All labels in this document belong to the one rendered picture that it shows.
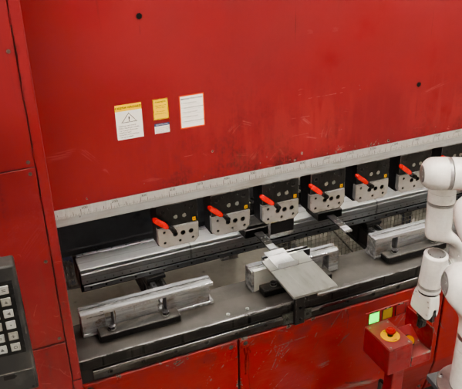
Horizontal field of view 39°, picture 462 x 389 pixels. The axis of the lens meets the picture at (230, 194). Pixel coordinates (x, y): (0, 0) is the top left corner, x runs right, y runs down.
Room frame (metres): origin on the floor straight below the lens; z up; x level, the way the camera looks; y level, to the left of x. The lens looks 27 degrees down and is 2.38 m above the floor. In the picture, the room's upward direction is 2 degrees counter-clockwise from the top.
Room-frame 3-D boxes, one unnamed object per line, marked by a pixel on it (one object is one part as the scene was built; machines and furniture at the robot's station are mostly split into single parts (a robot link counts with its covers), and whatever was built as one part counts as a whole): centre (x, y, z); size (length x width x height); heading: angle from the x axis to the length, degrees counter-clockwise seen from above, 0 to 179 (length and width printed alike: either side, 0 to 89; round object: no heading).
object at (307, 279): (2.07, -0.25, 1.00); 0.26 x 0.18 x 0.01; 22
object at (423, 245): (2.38, -0.77, 0.89); 0.30 x 0.05 x 0.03; 112
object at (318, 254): (2.22, -0.24, 0.92); 0.39 x 0.06 x 0.10; 112
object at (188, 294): (1.99, 0.32, 0.92); 0.50 x 0.06 x 0.10; 112
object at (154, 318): (1.92, 0.34, 0.89); 0.30 x 0.05 x 0.03; 112
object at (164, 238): (2.04, 0.20, 1.26); 0.15 x 0.09 x 0.17; 112
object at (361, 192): (2.34, -0.54, 1.26); 0.15 x 0.09 x 0.17; 112
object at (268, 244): (2.35, -0.12, 1.01); 0.26 x 0.12 x 0.05; 22
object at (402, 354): (1.99, -0.62, 0.75); 0.20 x 0.16 x 0.18; 114
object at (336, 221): (2.48, -0.44, 1.01); 0.26 x 0.12 x 0.05; 22
